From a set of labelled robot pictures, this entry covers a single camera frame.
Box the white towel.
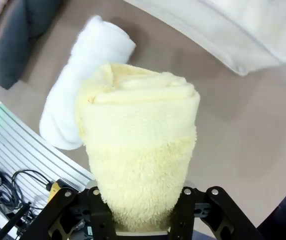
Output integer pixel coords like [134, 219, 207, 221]
[38, 14, 137, 151]

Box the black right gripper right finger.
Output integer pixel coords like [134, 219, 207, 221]
[169, 180, 266, 240]

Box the small cream fabric basket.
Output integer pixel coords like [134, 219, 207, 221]
[122, 0, 286, 77]

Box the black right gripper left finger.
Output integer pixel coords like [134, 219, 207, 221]
[30, 179, 118, 240]

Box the yellow plastic connector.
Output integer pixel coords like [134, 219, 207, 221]
[48, 180, 69, 202]

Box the black cable bundle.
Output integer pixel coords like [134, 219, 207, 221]
[0, 139, 56, 226]

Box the rolled grey towel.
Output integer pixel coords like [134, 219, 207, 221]
[0, 0, 64, 91]

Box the thin black rod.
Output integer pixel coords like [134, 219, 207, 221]
[0, 201, 32, 240]

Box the aluminium slotted frame rail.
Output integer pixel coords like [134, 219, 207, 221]
[0, 84, 95, 191]

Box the yellow towel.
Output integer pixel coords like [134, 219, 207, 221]
[74, 62, 201, 232]

